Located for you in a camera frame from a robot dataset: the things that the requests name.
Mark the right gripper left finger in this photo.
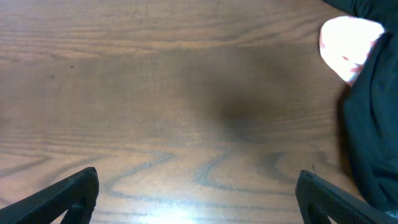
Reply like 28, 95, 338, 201
1, 167, 99, 224

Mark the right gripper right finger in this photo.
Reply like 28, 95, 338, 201
295, 170, 397, 224

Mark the black long garment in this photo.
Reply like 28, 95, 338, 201
325, 0, 397, 217

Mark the orange striped shirt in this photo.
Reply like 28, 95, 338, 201
319, 16, 385, 86

